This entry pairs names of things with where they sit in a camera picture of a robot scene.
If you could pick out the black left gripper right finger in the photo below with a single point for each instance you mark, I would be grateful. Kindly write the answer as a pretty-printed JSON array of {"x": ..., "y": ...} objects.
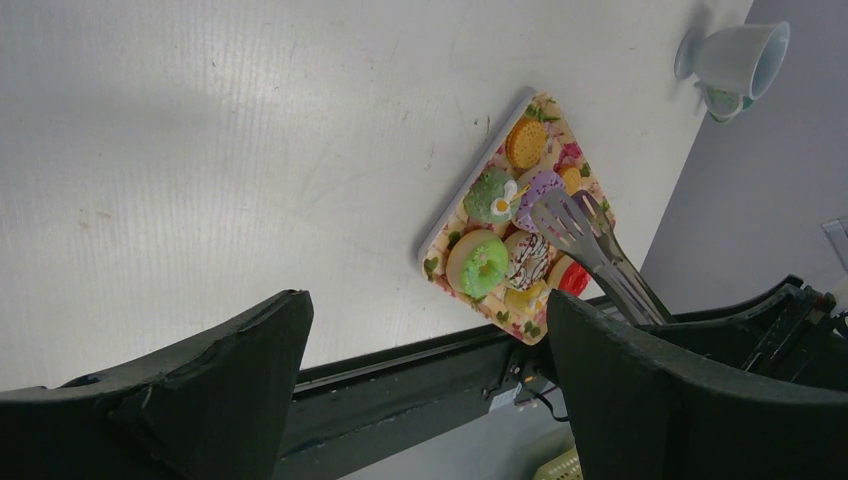
[{"x": 643, "y": 408}]

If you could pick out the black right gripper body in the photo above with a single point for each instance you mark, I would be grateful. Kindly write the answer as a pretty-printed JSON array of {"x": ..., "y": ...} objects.
[{"x": 789, "y": 333}]

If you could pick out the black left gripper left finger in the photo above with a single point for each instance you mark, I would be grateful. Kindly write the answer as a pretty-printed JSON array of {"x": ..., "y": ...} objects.
[{"x": 211, "y": 406}]

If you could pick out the metal serving tongs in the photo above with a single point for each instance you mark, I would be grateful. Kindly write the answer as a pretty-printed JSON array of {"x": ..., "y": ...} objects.
[{"x": 577, "y": 225}]

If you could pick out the purple frosted donut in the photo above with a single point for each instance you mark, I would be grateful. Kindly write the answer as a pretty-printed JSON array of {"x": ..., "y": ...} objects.
[{"x": 535, "y": 182}]

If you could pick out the yellow frosted donut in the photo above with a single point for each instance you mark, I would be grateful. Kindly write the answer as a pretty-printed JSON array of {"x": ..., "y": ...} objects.
[{"x": 528, "y": 302}]

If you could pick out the red frosted donut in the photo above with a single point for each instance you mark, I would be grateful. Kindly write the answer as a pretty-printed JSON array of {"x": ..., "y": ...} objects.
[{"x": 568, "y": 276}]

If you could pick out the chocolate drizzle white donut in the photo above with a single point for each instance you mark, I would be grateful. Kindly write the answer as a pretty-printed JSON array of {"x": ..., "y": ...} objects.
[{"x": 528, "y": 259}]

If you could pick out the light green frosted donut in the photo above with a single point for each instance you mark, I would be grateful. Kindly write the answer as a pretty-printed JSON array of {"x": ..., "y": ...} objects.
[{"x": 477, "y": 263}]

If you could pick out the floral rectangular tray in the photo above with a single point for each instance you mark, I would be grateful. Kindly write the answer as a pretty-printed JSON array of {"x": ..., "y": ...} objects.
[{"x": 562, "y": 149}]

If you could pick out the green teacup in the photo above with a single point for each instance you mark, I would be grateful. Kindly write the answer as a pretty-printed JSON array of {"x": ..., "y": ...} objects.
[{"x": 723, "y": 105}]

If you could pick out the round orange biscuit middle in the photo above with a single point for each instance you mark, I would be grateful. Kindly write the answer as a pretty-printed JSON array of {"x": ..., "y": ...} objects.
[{"x": 572, "y": 179}]

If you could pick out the round orange biscuit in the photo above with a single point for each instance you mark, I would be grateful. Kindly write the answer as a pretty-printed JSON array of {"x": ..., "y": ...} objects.
[
  {"x": 526, "y": 143},
  {"x": 572, "y": 179}
]

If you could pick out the dark green flower donut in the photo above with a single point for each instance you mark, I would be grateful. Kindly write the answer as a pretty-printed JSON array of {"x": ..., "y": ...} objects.
[{"x": 491, "y": 199}]

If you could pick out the light blue teacup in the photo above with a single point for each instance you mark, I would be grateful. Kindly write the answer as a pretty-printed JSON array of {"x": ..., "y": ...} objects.
[{"x": 743, "y": 59}]

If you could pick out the round orange biscuit top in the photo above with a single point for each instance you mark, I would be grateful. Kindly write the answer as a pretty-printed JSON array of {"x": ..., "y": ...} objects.
[{"x": 526, "y": 143}]

